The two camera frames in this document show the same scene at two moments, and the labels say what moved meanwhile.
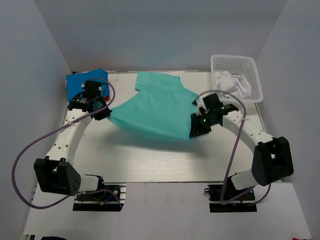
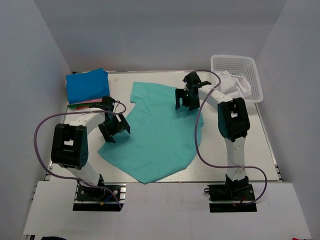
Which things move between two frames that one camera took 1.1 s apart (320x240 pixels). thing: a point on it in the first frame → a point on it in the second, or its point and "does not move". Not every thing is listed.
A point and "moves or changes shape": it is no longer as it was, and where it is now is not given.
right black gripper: [196, 129] → [180, 93]
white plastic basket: [243, 65] does not move
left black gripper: [103, 115] → [106, 134]
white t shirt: [234, 84] does not move
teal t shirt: [160, 106] moves or changes shape
